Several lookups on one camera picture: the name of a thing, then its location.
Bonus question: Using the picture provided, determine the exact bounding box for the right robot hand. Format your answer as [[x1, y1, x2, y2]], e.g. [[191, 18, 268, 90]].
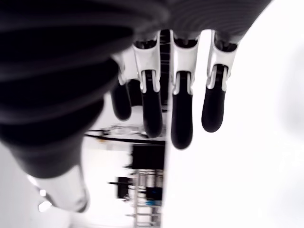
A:
[[0, 0, 274, 213]]

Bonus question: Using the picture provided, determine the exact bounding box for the metal shelf rack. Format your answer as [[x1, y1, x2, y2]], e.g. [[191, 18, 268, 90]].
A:
[[125, 168, 166, 228]]

